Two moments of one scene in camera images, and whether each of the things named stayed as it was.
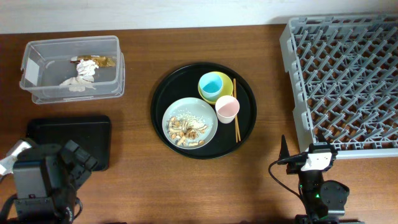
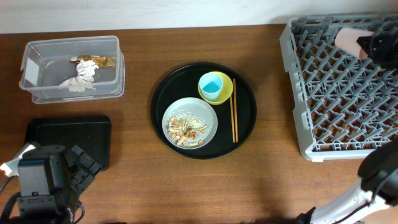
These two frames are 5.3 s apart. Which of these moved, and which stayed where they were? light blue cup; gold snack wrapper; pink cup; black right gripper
Moved: pink cup; black right gripper
Stayed: gold snack wrapper; light blue cup
